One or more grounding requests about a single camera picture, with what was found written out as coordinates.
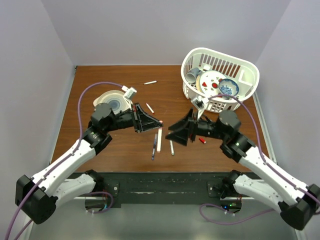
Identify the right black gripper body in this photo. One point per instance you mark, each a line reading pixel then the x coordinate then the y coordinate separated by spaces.
pixel 207 128

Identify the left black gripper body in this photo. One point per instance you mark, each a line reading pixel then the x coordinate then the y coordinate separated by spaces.
pixel 125 119

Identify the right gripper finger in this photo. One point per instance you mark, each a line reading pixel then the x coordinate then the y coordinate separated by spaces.
pixel 181 122
pixel 181 138

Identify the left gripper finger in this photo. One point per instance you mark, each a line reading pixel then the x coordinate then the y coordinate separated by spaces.
pixel 150 126
pixel 145 118

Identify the white pen red tip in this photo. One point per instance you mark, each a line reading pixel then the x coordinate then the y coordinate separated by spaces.
pixel 149 107

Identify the blue pen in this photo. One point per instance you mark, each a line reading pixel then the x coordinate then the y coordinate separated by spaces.
pixel 154 147

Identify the white pen green tip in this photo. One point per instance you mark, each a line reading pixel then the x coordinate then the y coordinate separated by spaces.
pixel 171 147

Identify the red pen cap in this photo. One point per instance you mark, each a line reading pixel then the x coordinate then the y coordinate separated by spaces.
pixel 202 140

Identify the white pen pink end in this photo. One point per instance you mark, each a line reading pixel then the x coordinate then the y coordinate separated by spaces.
pixel 159 139

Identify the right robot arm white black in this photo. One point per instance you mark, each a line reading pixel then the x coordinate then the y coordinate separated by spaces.
pixel 294 200

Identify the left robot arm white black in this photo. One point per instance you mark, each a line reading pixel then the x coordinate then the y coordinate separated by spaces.
pixel 40 195

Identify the beige plate blue rings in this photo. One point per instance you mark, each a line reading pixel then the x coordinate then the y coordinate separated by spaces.
pixel 112 100

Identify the white plate red fruit pattern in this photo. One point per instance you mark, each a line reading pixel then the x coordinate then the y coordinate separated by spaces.
pixel 207 82

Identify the grey ceramic mug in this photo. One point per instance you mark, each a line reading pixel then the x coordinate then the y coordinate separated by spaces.
pixel 191 76

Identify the blue white patterned bowl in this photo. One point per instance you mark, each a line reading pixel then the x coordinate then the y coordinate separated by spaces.
pixel 228 87

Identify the white plastic dish basket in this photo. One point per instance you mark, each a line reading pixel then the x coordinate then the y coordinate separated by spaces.
pixel 243 72

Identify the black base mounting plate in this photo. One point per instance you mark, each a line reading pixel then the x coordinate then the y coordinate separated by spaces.
pixel 164 188

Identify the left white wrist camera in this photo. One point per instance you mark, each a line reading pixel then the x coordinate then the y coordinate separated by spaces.
pixel 129 93

